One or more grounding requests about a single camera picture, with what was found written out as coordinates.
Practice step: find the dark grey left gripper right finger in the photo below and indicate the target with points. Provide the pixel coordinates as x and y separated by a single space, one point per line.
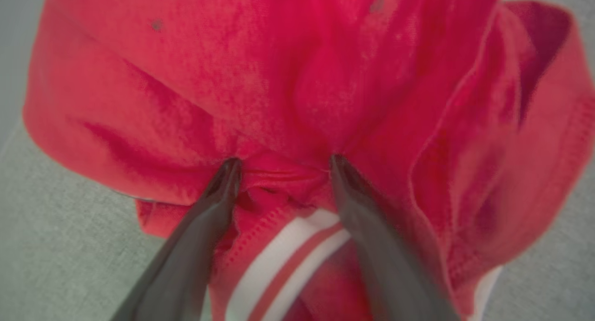
386 265

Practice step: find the red basketball jersey shirt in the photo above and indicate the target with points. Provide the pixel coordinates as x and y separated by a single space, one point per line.
195 79

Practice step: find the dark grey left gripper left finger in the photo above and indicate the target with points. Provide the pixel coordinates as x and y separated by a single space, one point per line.
186 256

